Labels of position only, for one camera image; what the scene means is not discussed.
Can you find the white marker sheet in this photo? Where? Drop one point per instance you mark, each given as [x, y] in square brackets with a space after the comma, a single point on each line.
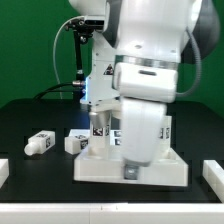
[84, 134]

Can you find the white barrier block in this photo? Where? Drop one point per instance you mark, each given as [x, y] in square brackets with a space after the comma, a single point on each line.
[213, 173]
[4, 171]

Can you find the white front barrier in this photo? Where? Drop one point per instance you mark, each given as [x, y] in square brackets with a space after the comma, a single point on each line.
[111, 213]

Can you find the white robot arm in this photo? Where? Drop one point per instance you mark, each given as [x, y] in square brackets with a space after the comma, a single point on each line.
[137, 48]

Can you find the white left barrier block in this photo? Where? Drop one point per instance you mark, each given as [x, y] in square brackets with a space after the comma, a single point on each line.
[4, 171]

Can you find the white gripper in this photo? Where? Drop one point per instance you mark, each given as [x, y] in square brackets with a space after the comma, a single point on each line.
[144, 93]

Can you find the white square tabletop tray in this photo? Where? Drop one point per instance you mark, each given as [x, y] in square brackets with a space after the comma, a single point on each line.
[168, 169]

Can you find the white right barrier block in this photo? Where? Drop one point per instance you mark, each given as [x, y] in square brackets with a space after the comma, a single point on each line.
[213, 173]

